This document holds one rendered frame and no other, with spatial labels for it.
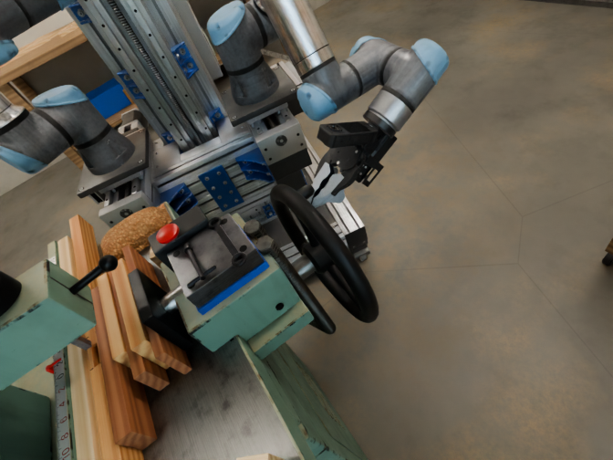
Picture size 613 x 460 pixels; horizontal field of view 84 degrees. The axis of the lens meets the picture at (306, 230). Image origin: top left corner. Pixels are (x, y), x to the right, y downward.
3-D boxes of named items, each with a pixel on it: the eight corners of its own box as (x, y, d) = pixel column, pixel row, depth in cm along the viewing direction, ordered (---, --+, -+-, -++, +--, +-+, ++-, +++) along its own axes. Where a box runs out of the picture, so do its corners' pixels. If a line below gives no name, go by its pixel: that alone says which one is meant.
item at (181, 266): (270, 266, 43) (253, 240, 39) (195, 320, 41) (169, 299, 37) (230, 214, 52) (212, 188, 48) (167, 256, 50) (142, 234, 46)
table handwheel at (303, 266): (374, 320, 71) (404, 296, 43) (296, 383, 67) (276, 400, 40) (292, 218, 80) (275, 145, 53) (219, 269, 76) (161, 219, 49)
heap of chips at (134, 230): (175, 227, 63) (163, 214, 60) (107, 273, 61) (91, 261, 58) (163, 203, 69) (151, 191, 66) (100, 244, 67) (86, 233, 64)
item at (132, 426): (158, 439, 40) (130, 431, 36) (142, 451, 39) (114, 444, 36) (121, 297, 56) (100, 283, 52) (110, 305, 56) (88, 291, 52)
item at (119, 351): (151, 365, 46) (124, 350, 42) (140, 373, 46) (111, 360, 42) (129, 289, 57) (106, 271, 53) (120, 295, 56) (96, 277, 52)
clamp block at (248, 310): (303, 302, 49) (282, 268, 42) (223, 363, 47) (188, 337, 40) (258, 244, 59) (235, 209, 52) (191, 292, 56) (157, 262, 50)
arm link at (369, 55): (330, 52, 69) (366, 68, 62) (374, 26, 70) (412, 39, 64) (337, 87, 75) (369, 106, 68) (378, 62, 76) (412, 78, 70)
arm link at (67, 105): (115, 121, 99) (79, 77, 89) (78, 151, 93) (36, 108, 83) (95, 118, 106) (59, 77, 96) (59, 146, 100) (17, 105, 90)
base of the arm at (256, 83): (230, 92, 112) (216, 62, 105) (272, 72, 113) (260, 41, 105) (239, 111, 102) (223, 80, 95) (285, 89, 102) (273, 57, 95)
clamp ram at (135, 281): (232, 317, 47) (197, 283, 40) (184, 351, 45) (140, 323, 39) (209, 276, 53) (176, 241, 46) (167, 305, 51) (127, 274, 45)
